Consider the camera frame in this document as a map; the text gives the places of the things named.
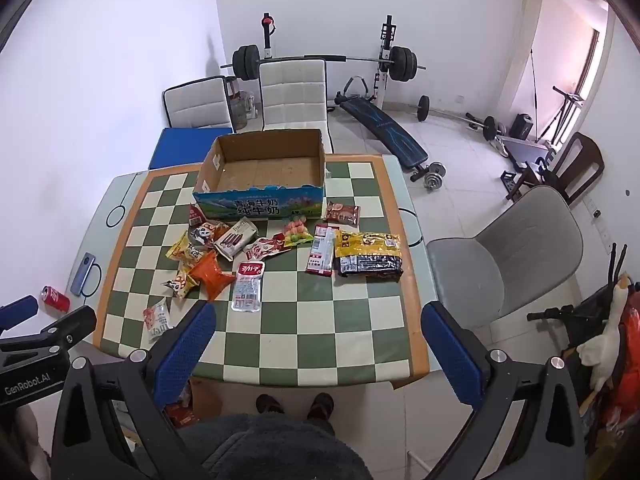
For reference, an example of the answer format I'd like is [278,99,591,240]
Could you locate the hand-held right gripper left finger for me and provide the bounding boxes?
[50,301,218,480]

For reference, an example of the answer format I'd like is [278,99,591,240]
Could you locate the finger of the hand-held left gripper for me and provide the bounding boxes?
[30,305,97,361]
[0,295,40,333]

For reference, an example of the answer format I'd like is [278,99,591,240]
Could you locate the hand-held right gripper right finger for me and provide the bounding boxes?
[421,301,587,480]

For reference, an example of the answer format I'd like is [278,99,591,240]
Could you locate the small yellow orange packet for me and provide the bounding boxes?
[161,267,198,298]

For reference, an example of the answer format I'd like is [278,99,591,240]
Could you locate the orange snack packet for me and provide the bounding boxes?
[189,250,237,302]

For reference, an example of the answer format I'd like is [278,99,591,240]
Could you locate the yellow snack packet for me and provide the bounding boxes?
[166,236,211,266]

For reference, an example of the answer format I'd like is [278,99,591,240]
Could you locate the white cookie packet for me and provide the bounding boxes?
[214,218,258,261]

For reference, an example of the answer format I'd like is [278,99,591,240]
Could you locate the large yellow black packet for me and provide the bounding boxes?
[334,230,404,278]

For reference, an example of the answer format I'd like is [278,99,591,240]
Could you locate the long white red packet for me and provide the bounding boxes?
[306,225,338,277]

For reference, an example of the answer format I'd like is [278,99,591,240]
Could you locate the colourful candy bag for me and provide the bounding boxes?
[281,215,315,248]

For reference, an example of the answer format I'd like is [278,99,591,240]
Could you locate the printed cardboard box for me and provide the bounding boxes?
[192,128,328,221]

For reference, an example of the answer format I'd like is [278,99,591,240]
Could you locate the red soda can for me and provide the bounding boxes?
[41,285,71,311]

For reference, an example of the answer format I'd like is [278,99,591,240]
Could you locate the small white red packet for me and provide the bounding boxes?
[143,296,172,343]

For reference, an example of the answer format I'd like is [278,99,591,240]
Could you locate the brown carton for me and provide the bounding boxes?
[190,377,226,421]

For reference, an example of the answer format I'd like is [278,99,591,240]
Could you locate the grey blue flat device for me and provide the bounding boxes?
[70,252,101,297]

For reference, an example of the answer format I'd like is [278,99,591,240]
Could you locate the white packet red label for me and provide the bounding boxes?
[230,261,266,312]

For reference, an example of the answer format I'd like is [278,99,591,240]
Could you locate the person's left slipper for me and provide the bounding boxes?
[256,394,286,416]

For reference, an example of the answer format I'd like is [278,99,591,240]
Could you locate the person's slipper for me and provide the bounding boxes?
[306,393,335,421]
[256,394,286,416]

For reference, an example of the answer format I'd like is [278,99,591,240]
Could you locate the black scooter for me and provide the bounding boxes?
[526,280,640,411]

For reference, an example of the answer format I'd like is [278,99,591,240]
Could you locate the panda print snack packet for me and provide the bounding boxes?
[187,223,217,249]

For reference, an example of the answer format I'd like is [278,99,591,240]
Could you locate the grey shell chair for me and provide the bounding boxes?
[426,186,585,328]

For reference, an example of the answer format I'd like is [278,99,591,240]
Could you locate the green white checkered mat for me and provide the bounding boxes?
[92,154,431,386]

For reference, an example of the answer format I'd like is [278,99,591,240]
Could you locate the red white snack packet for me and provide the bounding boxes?
[243,234,286,261]

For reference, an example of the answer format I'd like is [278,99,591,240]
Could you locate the person's right slipper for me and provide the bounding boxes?
[306,393,335,421]

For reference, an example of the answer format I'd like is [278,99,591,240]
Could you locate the white plush goose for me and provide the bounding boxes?
[575,272,636,391]

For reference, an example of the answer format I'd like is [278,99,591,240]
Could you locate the orange bag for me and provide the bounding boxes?
[600,305,640,441]

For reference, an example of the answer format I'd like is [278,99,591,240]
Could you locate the brown snack packet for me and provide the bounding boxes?
[325,201,361,225]

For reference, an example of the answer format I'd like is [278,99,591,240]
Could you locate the blue cushion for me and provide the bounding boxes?
[148,127,236,171]

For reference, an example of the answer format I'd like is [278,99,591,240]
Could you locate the flat panel board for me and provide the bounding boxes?
[500,136,561,171]

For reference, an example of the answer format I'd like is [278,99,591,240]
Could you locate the dark blue sit-up bench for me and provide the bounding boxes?
[334,91,430,168]

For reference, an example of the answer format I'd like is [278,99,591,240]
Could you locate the dark wooden chair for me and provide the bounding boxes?
[502,132,606,206]

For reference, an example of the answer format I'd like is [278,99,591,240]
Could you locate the black speaker box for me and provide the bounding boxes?
[511,113,536,141]

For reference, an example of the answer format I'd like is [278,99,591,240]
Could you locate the thin barbell small plates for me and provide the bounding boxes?
[416,95,501,141]

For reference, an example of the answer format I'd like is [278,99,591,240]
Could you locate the barbell with black plates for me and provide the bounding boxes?
[220,45,427,82]

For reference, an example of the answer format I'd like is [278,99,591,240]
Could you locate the white barbell rack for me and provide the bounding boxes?
[259,12,401,111]

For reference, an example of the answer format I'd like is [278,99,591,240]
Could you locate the white padded chair black frame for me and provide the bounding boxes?
[162,76,236,133]
[257,58,335,153]

